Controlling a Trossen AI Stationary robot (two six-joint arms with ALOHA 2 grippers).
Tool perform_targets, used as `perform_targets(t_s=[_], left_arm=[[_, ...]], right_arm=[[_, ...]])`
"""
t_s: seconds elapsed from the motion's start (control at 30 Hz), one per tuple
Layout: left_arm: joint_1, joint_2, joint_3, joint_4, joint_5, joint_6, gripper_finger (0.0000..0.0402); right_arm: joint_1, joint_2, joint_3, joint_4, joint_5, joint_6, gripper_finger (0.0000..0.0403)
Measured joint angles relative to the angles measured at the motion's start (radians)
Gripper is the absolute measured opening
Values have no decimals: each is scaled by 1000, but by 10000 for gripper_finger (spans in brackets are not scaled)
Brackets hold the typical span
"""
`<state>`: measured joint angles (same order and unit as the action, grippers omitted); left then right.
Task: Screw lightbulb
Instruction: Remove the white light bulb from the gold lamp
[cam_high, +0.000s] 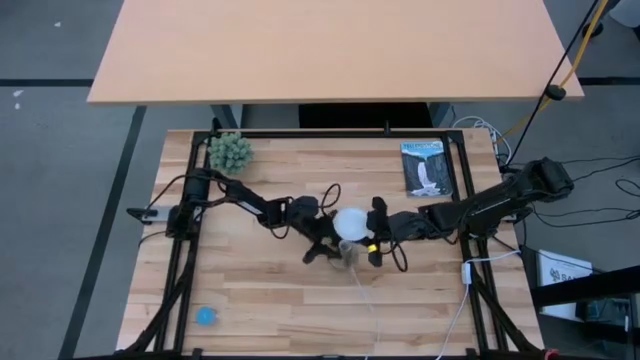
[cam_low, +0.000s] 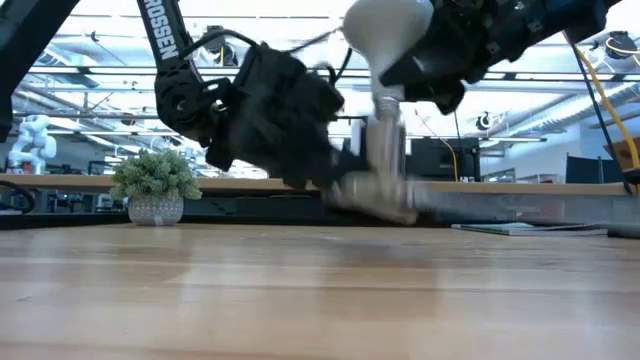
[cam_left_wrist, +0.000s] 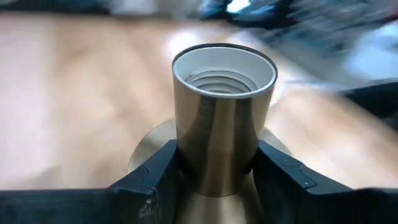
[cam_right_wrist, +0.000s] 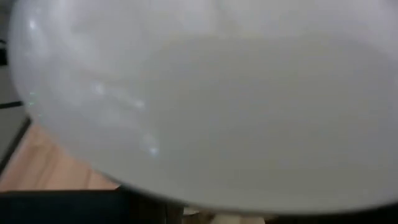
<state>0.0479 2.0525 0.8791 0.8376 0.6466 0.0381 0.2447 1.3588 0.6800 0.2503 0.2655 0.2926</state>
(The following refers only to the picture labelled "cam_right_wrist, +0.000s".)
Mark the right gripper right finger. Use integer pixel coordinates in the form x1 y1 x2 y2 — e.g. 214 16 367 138
264 202 398 224

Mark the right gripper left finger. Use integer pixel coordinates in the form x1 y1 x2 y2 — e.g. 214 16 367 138
0 185 185 224

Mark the white flood lightbulb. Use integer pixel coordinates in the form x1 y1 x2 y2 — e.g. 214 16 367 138
7 0 398 224

